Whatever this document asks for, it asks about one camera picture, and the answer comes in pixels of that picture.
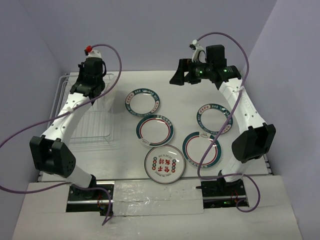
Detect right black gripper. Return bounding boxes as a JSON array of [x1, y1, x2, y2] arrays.
[[169, 58, 214, 86]]

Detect orange sunburst plate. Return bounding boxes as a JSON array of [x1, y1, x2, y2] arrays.
[[102, 74, 117, 112]]

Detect hao shi plate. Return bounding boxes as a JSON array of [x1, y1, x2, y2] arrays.
[[196, 103, 230, 135], [124, 88, 161, 117]]

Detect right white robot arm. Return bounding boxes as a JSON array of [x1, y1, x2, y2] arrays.
[[169, 40, 276, 196]]

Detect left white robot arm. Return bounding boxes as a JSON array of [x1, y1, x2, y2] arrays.
[[29, 57, 106, 200]]

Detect red character plate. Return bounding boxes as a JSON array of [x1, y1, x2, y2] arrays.
[[144, 144, 186, 185]]

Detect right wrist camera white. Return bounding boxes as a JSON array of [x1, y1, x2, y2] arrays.
[[189, 39, 206, 63]]

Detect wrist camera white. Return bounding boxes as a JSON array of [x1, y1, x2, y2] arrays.
[[189, 39, 206, 63], [84, 45, 102, 59]]

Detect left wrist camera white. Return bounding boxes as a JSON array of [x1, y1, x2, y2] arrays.
[[84, 45, 102, 59]]

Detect wire dish rack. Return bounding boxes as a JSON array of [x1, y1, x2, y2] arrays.
[[50, 72, 114, 145]]

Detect teal red ring plate centre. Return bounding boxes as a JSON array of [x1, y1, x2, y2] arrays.
[[135, 114, 174, 148]]

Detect teal red ring plate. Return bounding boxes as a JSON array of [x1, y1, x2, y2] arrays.
[[182, 131, 222, 169], [135, 114, 174, 148]]

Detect teal red ring plate right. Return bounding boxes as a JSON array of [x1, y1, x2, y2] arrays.
[[182, 131, 222, 169]]

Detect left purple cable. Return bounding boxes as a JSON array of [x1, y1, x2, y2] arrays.
[[0, 43, 122, 227]]

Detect purple cable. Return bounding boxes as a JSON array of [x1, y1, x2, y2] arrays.
[[0, 43, 122, 227], [196, 31, 262, 213]]

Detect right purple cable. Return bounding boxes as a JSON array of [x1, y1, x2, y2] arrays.
[[196, 31, 262, 213]]

